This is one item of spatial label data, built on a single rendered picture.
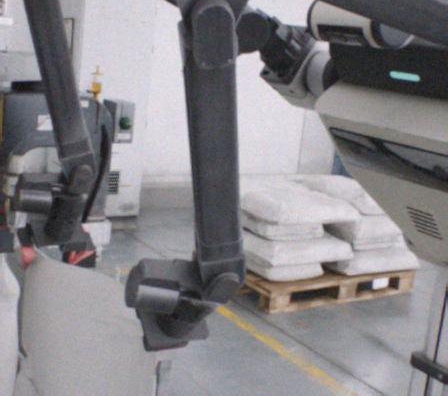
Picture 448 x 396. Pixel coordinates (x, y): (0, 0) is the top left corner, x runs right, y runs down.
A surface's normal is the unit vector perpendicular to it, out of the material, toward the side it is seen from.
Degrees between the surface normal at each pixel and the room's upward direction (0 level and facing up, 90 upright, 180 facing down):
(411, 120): 40
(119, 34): 90
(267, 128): 90
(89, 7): 90
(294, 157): 90
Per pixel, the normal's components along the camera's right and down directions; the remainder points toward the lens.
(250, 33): 0.36, 0.46
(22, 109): 0.54, 0.22
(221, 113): 0.24, 0.63
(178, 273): 0.42, -0.74
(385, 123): -0.46, -0.74
